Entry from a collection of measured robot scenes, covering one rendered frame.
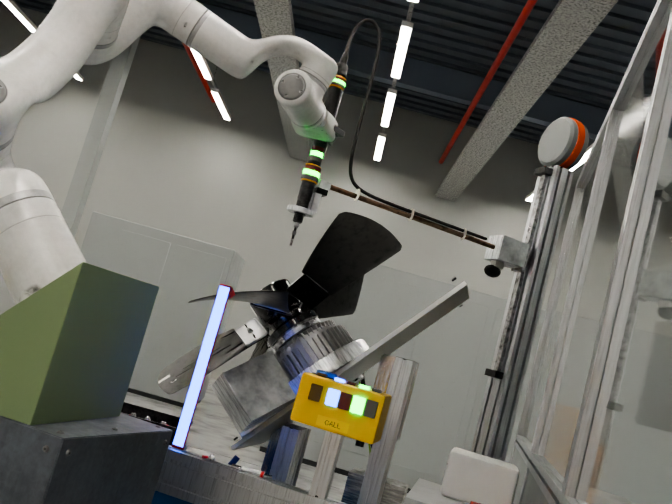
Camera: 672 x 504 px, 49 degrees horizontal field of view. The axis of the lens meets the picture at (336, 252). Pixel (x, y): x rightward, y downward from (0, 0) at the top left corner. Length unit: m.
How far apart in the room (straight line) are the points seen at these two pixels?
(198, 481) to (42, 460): 0.50
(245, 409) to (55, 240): 0.69
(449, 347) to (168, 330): 3.47
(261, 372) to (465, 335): 5.69
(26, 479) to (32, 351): 0.16
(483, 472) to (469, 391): 5.53
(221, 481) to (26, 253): 0.57
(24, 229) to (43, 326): 0.21
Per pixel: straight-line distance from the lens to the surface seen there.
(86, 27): 1.49
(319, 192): 1.85
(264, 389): 1.74
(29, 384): 1.04
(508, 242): 2.10
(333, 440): 1.40
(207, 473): 1.47
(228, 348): 1.88
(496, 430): 2.12
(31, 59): 1.41
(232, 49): 1.63
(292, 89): 1.60
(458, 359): 7.34
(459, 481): 1.87
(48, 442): 1.02
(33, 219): 1.20
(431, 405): 7.32
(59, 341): 1.03
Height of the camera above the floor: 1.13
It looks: 7 degrees up
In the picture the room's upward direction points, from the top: 16 degrees clockwise
